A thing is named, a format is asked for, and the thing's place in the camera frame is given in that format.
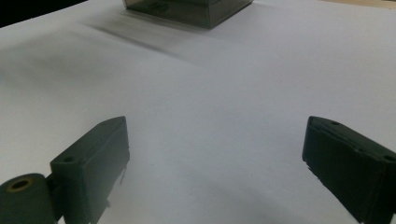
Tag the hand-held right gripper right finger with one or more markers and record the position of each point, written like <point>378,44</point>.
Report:
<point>351,165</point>

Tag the wooden table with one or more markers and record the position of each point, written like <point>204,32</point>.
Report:
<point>367,3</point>

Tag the smoky drawer with metal knob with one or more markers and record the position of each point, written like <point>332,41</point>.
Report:
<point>174,11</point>

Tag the white table sheet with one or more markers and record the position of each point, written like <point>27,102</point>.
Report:
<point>218,102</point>

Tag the smoky transparent drawer box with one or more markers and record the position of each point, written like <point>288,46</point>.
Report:
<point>224,11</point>

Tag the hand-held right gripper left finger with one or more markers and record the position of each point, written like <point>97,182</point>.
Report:
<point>90,168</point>

